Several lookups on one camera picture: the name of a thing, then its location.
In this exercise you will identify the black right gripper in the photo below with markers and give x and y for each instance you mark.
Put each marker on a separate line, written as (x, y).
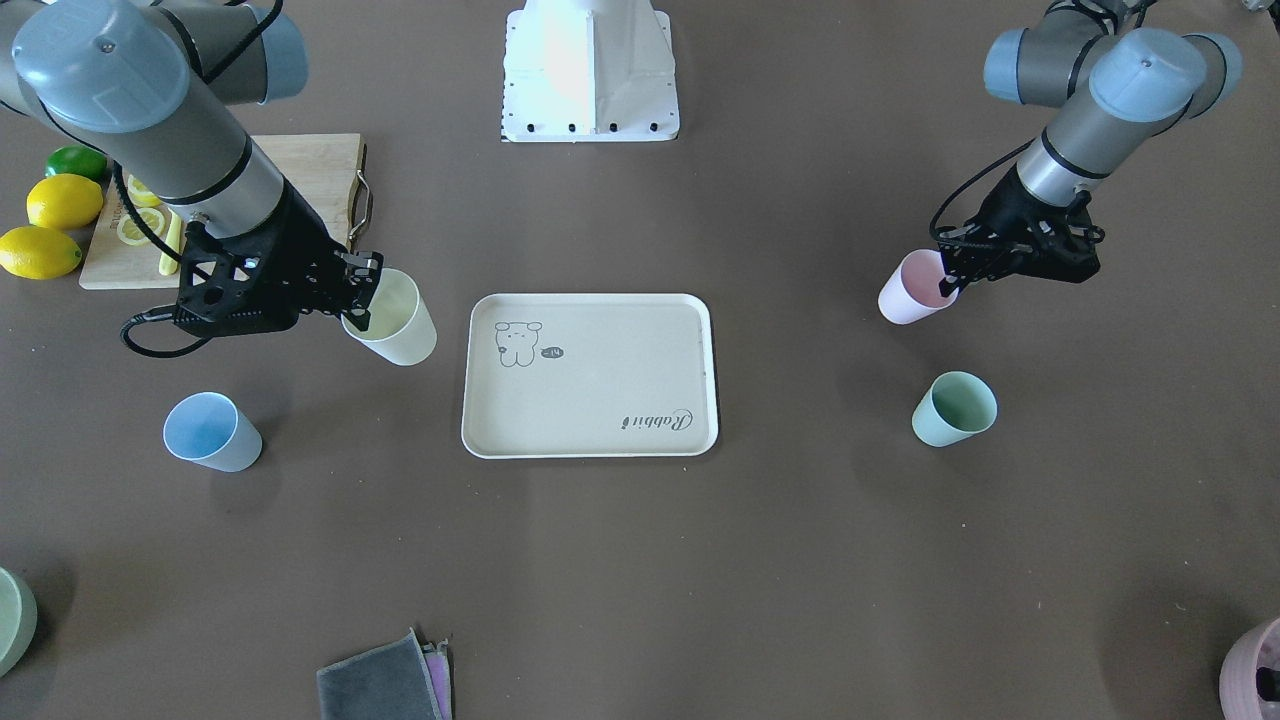
(302, 243)

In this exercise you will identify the grey folded cloth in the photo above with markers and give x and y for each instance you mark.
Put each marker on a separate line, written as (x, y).
(389, 682)

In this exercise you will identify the whole lemon upper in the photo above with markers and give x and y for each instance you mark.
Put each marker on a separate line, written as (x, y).
(64, 202)

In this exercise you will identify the whole lemon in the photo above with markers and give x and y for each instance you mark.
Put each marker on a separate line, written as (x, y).
(64, 202)
(35, 252)

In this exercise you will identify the purple cloth under grey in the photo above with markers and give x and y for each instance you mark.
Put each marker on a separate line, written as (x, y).
(437, 658)

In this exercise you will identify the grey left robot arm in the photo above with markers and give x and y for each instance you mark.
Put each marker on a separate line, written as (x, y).
(1112, 88)

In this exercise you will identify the wooden cutting board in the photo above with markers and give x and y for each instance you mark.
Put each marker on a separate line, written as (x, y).
(322, 167)

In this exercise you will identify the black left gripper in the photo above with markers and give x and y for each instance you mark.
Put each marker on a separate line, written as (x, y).
(1013, 213)

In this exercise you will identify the green lime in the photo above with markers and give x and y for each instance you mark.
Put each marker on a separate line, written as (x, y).
(76, 160)

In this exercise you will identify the blue plastic cup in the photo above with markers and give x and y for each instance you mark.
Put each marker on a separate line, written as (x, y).
(210, 430)

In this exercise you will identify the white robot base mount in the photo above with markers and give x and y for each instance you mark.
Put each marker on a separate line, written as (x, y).
(589, 71)

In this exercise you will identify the cream rabbit tray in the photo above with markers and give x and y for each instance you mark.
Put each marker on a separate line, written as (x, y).
(552, 375)

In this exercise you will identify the upper lemon slice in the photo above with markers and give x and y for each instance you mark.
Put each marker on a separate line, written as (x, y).
(139, 194)

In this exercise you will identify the pale yellow plastic cup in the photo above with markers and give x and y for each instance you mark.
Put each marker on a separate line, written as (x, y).
(400, 326)

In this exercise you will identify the lower lemon slice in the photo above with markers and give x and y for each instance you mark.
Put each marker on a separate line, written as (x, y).
(138, 228)

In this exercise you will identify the lemon slice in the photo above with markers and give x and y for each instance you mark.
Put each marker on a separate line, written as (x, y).
(138, 228)
(139, 194)

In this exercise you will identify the green bowl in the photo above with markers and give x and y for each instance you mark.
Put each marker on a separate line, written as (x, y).
(19, 616)

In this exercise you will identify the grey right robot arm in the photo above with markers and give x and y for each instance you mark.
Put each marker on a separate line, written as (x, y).
(111, 75)

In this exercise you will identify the whole lemon lower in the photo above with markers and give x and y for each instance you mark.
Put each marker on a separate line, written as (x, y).
(35, 252)

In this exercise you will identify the green plastic cup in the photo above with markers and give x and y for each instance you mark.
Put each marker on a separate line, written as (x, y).
(958, 405)

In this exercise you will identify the pink ice bucket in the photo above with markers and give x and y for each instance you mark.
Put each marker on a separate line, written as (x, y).
(1248, 675)

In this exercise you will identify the pink plastic cup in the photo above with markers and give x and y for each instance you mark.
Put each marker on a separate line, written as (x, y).
(913, 290)

